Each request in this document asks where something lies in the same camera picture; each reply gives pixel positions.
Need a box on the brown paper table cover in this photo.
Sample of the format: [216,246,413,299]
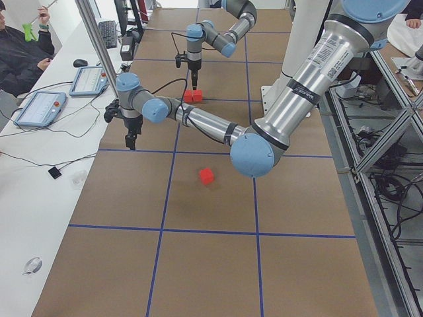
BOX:
[31,7,379,317]

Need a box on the black computer mouse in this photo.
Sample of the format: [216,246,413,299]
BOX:
[73,59,88,68]

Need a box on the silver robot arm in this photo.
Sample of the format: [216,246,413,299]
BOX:
[116,1,408,178]
[183,0,257,90]

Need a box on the teach pendant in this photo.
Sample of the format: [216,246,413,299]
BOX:
[69,66,108,97]
[14,91,67,127]

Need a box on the black keyboard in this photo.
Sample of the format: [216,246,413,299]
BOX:
[98,20,117,49]

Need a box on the seated person in black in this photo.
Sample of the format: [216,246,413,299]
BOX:
[1,6,55,97]

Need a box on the near teach pendant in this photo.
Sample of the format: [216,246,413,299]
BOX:
[14,91,67,127]

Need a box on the aluminium frame post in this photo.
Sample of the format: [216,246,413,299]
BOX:
[75,0,118,98]

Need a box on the far teach pendant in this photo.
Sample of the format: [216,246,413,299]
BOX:
[69,66,108,97]

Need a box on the red block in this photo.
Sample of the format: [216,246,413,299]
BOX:
[199,168,215,185]
[192,90,203,102]
[183,90,193,103]

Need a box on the white pedestal column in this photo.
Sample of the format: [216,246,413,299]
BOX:
[261,0,333,114]

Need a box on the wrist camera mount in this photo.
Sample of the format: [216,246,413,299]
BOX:
[175,52,186,68]
[103,99,123,123]

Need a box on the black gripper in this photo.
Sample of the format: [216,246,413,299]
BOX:
[188,59,201,90]
[123,115,143,151]

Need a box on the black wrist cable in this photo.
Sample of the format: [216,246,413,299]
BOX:
[148,77,232,146]
[170,31,215,67]

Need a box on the small black sensor pad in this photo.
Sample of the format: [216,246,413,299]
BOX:
[48,166,62,180]

